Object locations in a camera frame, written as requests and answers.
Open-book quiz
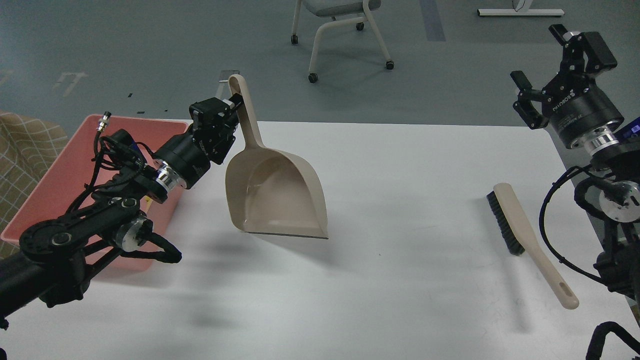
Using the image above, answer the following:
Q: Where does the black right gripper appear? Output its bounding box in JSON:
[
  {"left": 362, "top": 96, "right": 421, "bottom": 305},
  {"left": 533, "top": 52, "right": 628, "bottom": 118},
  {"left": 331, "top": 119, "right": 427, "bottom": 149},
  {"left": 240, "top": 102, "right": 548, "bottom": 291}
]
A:
[{"left": 510, "top": 23, "right": 624, "bottom": 150}]

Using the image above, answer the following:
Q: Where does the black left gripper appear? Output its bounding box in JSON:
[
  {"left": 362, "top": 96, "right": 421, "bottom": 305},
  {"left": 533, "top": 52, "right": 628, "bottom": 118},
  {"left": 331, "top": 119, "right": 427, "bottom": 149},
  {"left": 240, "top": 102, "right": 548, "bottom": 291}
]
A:
[{"left": 155, "top": 93, "right": 243, "bottom": 190}]

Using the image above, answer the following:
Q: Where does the beige plastic dustpan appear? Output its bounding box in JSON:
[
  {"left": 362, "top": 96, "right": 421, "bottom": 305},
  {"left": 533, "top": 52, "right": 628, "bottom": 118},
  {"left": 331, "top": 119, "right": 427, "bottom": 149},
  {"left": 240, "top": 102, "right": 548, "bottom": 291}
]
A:
[{"left": 225, "top": 74, "right": 329, "bottom": 239}]

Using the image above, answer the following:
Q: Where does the beige hand brush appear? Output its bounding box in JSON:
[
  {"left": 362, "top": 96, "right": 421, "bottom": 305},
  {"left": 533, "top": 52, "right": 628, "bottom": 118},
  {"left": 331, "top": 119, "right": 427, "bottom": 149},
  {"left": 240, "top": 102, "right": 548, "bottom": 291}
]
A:
[{"left": 486, "top": 182, "right": 579, "bottom": 310}]

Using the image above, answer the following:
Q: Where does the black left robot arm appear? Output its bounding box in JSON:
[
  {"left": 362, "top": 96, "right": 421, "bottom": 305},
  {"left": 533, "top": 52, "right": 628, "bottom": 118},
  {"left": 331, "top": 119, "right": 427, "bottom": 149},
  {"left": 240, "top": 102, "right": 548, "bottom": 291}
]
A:
[{"left": 0, "top": 93, "right": 245, "bottom": 330}]

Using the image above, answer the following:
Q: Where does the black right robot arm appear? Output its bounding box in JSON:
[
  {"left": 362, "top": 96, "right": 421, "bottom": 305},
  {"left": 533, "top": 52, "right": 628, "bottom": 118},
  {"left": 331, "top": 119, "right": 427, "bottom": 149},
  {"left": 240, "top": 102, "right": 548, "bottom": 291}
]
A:
[{"left": 510, "top": 23, "right": 639, "bottom": 302}]

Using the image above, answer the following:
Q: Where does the pink plastic bin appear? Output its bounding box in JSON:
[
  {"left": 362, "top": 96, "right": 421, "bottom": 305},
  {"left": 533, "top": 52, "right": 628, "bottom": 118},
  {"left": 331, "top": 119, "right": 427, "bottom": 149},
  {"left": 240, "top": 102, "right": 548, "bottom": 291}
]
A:
[{"left": 1, "top": 114, "right": 188, "bottom": 272}]

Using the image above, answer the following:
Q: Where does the silver floor plate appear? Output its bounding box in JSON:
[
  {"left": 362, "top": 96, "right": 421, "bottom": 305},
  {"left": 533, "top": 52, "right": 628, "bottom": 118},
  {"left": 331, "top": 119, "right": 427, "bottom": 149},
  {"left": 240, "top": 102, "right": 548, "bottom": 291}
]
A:
[{"left": 218, "top": 69, "right": 240, "bottom": 84}]

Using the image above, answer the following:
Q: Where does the white office chair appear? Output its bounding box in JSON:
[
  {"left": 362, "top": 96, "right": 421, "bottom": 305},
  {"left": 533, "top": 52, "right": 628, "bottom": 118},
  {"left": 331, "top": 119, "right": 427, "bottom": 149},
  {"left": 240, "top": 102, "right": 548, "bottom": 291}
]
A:
[{"left": 290, "top": 0, "right": 395, "bottom": 84}]

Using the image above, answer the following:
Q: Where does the beige checkered cloth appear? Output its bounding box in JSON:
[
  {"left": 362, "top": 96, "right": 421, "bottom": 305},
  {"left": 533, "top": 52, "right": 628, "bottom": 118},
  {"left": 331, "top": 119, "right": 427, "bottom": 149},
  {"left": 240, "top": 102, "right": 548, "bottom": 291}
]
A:
[{"left": 0, "top": 111, "right": 68, "bottom": 231}]

